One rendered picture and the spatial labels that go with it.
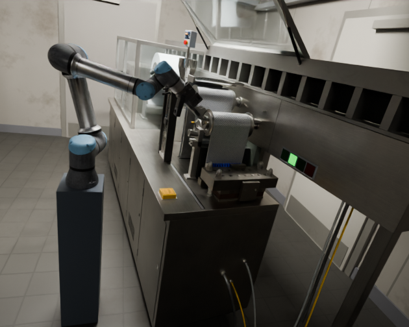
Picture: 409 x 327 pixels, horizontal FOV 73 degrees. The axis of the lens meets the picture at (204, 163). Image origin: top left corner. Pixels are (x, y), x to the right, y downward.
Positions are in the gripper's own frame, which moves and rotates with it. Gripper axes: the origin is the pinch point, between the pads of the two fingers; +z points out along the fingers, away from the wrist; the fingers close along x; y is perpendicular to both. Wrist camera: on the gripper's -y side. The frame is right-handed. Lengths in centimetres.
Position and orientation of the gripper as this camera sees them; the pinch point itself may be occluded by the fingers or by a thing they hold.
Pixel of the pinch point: (200, 119)
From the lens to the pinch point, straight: 151.4
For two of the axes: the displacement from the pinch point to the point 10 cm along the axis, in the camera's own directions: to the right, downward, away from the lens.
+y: 7.1, -7.0, -0.1
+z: 5.8, 5.8, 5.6
